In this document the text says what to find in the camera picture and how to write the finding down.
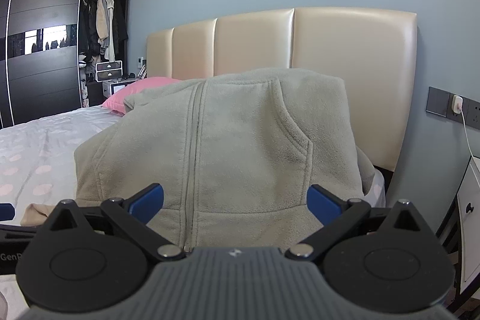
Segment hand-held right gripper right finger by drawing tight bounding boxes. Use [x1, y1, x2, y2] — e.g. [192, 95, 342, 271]
[284, 184, 439, 262]

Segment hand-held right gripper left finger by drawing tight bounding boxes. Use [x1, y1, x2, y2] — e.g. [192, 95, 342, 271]
[35, 183, 186, 262]

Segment khaki fleece hoodie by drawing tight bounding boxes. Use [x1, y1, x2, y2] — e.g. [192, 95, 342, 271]
[74, 67, 376, 250]

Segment dark hanging clothes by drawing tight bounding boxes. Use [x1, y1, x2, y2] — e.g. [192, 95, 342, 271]
[79, 0, 129, 56]

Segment beige garment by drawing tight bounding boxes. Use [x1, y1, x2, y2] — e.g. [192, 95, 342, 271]
[20, 204, 58, 228]

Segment bed with polka dot sheet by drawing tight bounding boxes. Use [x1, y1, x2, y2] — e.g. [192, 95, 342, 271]
[0, 104, 388, 309]

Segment pink pillow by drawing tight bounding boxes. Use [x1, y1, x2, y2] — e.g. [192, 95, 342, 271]
[101, 76, 185, 115]

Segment white low cabinet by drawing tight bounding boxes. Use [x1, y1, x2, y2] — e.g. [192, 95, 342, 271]
[102, 79, 142, 96]

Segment white storage drawer box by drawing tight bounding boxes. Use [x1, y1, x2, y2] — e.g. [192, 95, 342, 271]
[95, 61, 124, 82]

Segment beige padded headboard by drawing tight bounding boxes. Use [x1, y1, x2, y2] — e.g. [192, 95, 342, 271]
[146, 7, 418, 172]

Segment white nightstand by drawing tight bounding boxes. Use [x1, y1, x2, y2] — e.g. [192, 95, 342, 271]
[446, 154, 480, 303]

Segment beige hanging coat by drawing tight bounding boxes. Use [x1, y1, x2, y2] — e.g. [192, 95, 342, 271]
[96, 0, 115, 61]

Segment grey wall socket panel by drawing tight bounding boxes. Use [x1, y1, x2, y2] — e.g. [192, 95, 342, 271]
[426, 86, 480, 130]

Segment white charger cable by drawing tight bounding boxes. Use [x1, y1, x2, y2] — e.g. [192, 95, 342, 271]
[459, 111, 476, 160]

